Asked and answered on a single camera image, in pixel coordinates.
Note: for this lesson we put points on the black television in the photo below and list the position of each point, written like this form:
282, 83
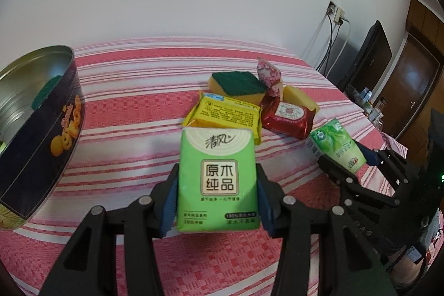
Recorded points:
371, 56

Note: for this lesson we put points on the yellow snack packet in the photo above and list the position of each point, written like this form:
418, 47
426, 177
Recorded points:
225, 112

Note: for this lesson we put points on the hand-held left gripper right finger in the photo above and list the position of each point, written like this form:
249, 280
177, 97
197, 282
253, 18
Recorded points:
265, 211

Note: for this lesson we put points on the white wall socket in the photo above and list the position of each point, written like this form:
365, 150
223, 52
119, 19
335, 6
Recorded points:
336, 11

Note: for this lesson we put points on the pink floral snack packet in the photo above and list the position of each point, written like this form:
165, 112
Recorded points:
267, 72

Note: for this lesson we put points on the green and yellow sponge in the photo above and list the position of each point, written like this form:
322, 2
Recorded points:
239, 82
45, 93

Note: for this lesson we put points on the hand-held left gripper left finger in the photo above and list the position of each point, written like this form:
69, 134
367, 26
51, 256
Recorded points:
170, 204

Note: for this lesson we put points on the round dark cookie tin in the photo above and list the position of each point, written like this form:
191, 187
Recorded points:
45, 143

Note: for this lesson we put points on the red snack packet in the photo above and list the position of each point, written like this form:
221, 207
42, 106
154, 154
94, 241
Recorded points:
288, 115

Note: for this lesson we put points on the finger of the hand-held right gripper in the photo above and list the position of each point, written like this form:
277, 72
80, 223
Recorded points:
347, 185
370, 156

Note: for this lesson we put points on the green tissue pack beige label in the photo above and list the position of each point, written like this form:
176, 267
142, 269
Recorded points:
218, 178

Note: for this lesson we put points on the cluster of small bottles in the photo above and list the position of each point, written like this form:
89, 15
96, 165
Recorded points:
369, 105

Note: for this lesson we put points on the green leafy tissue pack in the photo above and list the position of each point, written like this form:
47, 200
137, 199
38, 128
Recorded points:
336, 140

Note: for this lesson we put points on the pink striped blanket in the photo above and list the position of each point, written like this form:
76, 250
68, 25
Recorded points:
138, 101

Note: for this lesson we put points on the brown wooden door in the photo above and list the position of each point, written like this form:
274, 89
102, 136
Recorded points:
412, 84

